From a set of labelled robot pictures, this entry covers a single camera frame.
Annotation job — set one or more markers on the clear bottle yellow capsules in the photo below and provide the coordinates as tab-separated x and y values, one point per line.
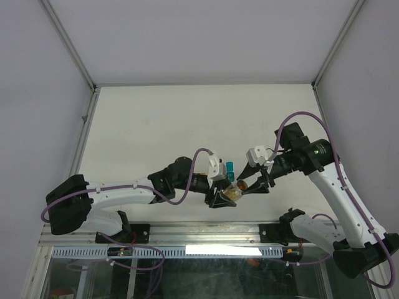
233	193

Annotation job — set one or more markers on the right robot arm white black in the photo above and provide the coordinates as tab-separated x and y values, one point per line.
361	243

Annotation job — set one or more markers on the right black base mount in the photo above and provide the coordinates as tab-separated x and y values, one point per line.
280	232

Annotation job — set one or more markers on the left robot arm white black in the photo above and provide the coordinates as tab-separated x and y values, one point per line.
78	204

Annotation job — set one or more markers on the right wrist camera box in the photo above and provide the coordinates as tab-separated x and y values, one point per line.
258	156

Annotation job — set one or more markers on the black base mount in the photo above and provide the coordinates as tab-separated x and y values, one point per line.
129	233
280	232

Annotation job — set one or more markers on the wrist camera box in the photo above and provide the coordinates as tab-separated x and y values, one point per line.
216	168
258	156

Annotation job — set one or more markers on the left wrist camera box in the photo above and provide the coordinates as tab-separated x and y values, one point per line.
216	168

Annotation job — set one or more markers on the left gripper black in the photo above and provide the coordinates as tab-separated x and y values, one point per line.
217	199

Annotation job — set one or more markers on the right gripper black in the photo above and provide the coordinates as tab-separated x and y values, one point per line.
258	187

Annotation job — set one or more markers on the right aluminium frame post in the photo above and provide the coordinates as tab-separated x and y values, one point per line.
346	26

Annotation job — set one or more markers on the grey slotted cable duct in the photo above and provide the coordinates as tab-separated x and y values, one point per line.
179	252

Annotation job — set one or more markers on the aluminium frame post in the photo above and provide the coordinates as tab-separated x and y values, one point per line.
67	42
346	26

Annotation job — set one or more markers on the weekly pill organizer box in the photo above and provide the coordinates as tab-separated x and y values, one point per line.
230	171

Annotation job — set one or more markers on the left aluminium frame post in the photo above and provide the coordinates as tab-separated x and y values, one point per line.
67	42

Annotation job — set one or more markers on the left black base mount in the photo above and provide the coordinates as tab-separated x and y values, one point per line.
129	233

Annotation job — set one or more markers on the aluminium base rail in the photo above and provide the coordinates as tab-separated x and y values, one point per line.
173	234

